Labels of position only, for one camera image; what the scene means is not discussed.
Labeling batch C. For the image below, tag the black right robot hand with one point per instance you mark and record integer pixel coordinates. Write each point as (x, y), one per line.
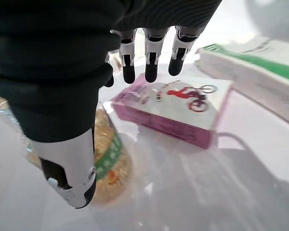
(50, 60)

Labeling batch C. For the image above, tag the clear jar of yellow capsules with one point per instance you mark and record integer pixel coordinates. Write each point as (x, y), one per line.
(110, 154)

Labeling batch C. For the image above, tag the pink box with red cyclist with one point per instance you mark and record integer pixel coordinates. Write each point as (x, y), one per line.
(178, 115)

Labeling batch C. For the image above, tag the long white green box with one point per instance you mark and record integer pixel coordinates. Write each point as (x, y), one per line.
(267, 72)

